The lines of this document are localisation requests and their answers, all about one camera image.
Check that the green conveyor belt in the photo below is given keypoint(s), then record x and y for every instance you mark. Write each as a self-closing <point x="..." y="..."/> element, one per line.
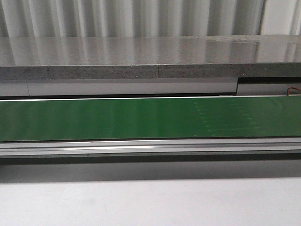
<point x="145" y="118"/>

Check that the aluminium conveyor frame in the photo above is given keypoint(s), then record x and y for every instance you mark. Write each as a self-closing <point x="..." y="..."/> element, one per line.
<point x="210" y="146"/>

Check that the grey stone countertop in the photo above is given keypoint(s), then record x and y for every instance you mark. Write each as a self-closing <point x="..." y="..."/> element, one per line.
<point x="88" y="58"/>

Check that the white curtain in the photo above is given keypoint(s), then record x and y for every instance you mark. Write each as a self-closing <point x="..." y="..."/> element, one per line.
<point x="130" y="18"/>

